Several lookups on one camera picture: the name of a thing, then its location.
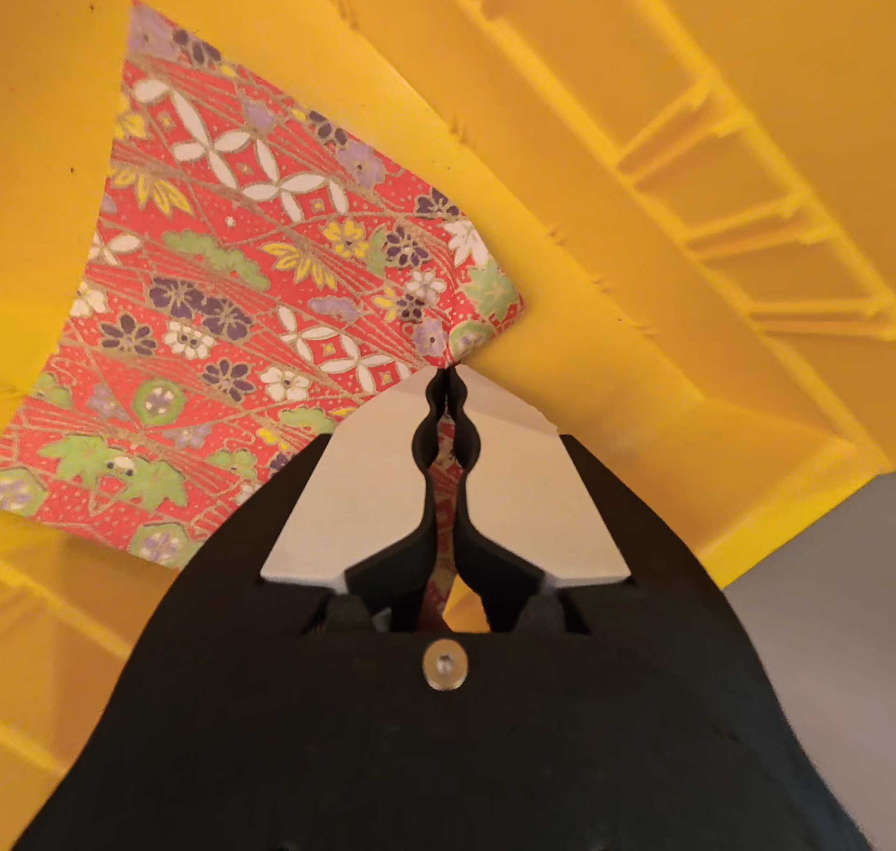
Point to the red floral origami paper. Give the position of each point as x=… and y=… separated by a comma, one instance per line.
x=230, y=291

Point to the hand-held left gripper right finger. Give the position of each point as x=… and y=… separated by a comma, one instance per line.
x=531, y=493

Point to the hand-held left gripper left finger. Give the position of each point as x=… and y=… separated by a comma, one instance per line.
x=363, y=493

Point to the yellow plastic bin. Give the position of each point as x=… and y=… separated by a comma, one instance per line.
x=665, y=165

